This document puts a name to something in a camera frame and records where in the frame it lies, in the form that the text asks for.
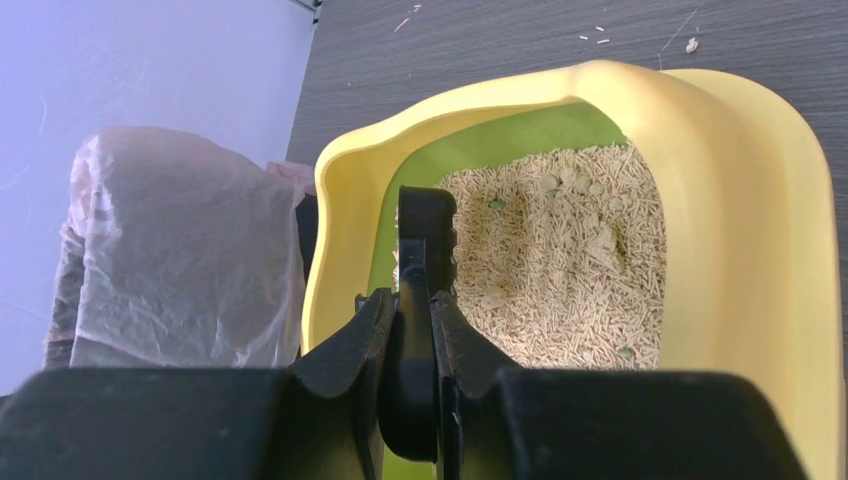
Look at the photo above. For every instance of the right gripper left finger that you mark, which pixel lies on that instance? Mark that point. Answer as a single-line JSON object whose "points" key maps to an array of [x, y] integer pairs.
{"points": [[315, 419]]}

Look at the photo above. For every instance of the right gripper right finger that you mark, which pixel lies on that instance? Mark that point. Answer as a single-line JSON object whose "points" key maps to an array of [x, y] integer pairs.
{"points": [[502, 421]]}

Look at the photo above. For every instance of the black litter scoop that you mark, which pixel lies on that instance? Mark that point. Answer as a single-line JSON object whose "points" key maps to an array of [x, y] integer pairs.
{"points": [[407, 404]]}

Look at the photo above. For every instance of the bin with pink bag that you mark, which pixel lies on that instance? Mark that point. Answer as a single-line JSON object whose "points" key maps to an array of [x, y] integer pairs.
{"points": [[178, 252]]}

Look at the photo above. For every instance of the yellow green litter box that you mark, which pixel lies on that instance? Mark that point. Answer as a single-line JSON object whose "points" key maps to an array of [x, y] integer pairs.
{"points": [[753, 269]]}

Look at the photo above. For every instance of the cat litter sand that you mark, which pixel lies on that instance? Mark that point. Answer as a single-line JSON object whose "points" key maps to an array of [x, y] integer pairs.
{"points": [[561, 257]]}

